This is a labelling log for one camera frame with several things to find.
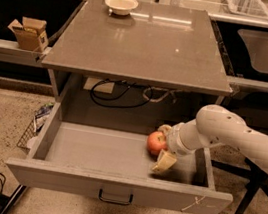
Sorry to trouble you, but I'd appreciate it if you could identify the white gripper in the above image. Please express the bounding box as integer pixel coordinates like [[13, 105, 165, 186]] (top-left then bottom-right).
[[151, 122, 199, 174]]

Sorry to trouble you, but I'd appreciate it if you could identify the red apple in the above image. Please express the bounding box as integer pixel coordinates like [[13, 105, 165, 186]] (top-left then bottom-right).
[[146, 131, 167, 156]]

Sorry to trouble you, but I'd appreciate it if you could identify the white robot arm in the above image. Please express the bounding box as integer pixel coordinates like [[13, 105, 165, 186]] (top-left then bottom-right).
[[152, 104, 268, 174]]

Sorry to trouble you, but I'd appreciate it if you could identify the grey counter cabinet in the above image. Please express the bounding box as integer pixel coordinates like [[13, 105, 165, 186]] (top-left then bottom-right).
[[35, 0, 245, 130]]

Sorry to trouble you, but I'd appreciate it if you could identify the open grey drawer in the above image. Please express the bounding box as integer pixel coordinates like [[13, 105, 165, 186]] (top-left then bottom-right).
[[7, 103, 233, 214]]

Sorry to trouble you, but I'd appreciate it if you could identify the black office chair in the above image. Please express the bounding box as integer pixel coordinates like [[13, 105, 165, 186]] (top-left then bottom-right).
[[211, 91, 268, 214]]

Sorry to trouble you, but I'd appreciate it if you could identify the white bowl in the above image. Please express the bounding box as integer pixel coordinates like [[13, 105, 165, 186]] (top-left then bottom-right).
[[104, 0, 138, 16]]

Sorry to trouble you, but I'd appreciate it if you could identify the open cardboard box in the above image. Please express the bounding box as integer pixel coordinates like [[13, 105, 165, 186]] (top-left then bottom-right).
[[8, 17, 49, 53]]

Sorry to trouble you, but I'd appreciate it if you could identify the grey braided cable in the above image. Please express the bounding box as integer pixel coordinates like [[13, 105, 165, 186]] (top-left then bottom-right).
[[140, 82, 191, 108]]

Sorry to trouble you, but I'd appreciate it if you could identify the black cable under counter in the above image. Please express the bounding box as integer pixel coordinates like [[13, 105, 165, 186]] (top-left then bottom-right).
[[87, 75, 156, 115]]

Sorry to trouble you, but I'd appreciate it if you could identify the black drawer handle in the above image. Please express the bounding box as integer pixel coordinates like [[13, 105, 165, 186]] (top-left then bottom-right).
[[98, 189, 134, 206]]

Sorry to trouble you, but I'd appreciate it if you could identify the wire basket with trash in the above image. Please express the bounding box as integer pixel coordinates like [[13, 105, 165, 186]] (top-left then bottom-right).
[[17, 102, 53, 154]]

